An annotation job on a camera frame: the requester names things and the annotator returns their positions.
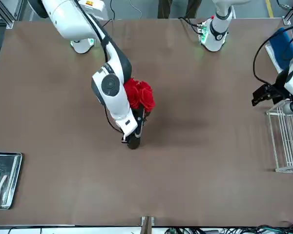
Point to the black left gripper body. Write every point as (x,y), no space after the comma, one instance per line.
(279,93)

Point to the black ribbed vase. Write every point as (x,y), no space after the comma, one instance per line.
(133,145)

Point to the red rose bouquet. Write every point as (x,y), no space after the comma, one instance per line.
(144,97)

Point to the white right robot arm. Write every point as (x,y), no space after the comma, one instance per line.
(117,102)

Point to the blue padded white stand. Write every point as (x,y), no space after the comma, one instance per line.
(282,44)

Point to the steel instrument tray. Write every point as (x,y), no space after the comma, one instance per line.
(14,158)

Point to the person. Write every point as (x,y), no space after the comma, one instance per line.
(163,8)

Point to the steel tweezers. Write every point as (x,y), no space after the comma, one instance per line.
(11,175)

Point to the white box yellow label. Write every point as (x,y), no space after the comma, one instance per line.
(97,5)

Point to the aluminium frame post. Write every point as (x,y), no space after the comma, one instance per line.
(286,19)
(5,14)

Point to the metal camera bracket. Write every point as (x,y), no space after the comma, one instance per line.
(147,224)

